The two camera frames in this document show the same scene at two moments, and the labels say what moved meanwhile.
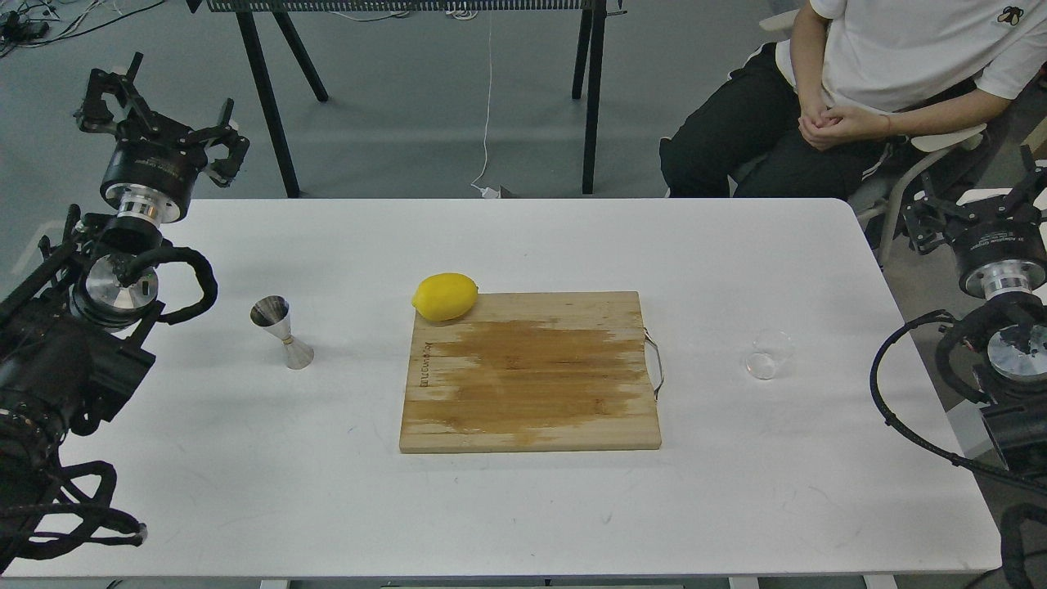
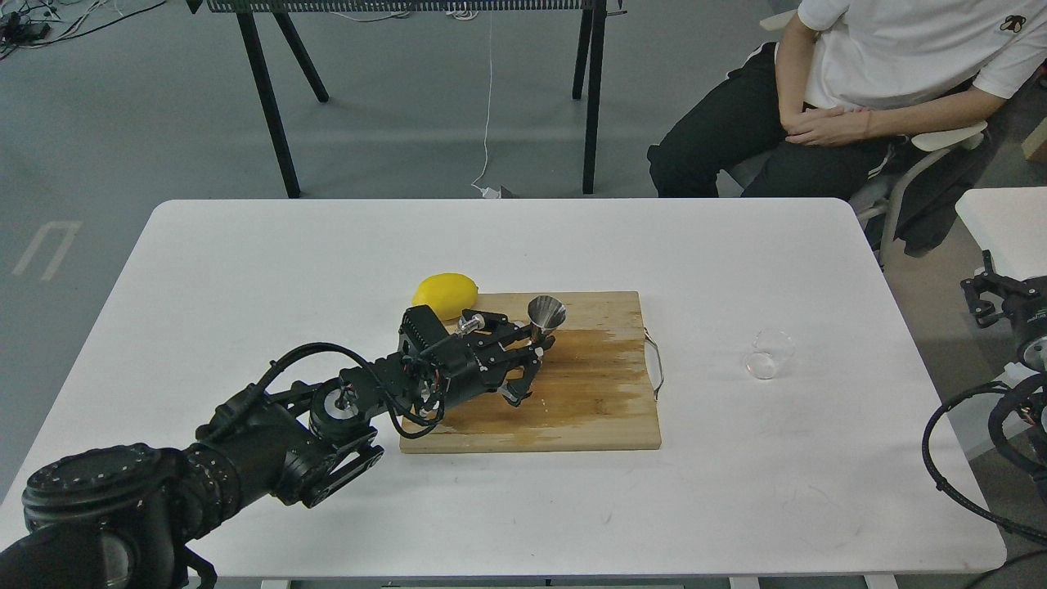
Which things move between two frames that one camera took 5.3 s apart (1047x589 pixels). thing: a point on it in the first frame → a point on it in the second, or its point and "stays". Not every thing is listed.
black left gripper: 152,168 → 445,368
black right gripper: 998,252 → 1025,303
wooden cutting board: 531,371 stays
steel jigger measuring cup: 273,313 → 545,313
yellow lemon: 445,297 stays
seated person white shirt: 812,114 stays
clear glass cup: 770,352 stays
